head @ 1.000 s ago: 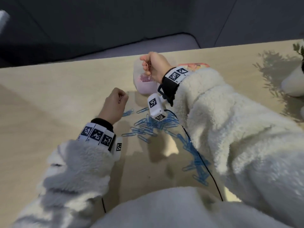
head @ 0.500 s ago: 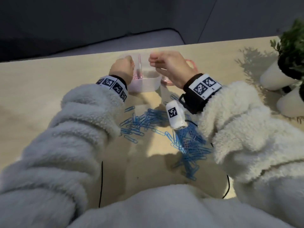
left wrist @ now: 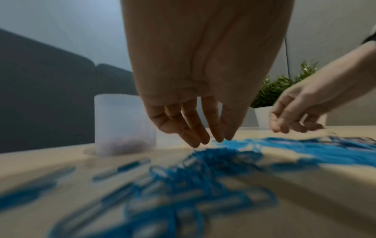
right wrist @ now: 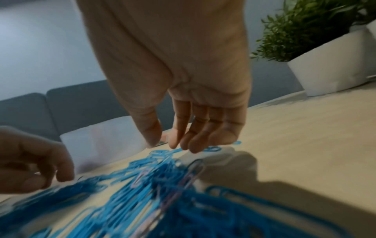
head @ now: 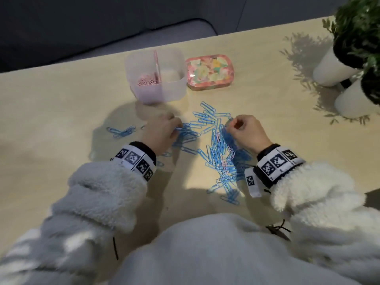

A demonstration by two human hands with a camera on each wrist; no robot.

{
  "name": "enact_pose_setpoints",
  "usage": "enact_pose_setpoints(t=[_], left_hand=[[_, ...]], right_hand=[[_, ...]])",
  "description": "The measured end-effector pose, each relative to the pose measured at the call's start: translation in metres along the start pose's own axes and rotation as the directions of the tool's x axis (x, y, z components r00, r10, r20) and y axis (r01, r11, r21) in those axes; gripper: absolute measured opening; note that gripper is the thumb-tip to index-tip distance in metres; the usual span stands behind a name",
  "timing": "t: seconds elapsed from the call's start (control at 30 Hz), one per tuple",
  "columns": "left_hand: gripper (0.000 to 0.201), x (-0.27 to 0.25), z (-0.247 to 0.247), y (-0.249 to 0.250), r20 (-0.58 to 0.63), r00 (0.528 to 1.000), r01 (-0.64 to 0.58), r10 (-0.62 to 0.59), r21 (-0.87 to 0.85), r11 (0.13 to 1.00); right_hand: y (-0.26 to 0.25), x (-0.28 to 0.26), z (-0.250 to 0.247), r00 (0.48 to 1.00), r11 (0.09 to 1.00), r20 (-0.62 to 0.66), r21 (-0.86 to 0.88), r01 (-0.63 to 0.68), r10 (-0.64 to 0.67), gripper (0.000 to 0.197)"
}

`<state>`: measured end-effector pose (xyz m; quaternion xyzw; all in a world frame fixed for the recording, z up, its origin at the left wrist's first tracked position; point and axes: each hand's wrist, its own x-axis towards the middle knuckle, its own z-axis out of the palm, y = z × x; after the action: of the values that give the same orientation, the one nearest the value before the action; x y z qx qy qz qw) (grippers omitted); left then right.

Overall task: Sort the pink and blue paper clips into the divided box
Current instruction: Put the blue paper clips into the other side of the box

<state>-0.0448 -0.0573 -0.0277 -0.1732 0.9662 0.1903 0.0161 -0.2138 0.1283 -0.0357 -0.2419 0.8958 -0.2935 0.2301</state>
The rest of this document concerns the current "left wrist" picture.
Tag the person's right hand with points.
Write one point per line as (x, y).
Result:
(323, 88)

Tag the translucent divided plastic box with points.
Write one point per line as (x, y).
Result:
(123, 116)

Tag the right wrist marker band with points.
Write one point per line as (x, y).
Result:
(370, 38)

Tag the grey high-back sofa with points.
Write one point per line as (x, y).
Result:
(44, 93)

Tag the person's left hand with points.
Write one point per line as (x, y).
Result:
(205, 58)

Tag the cluster of blue paper clips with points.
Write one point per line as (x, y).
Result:
(317, 148)
(191, 176)

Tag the heap of pink paper clips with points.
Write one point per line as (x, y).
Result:
(126, 145)

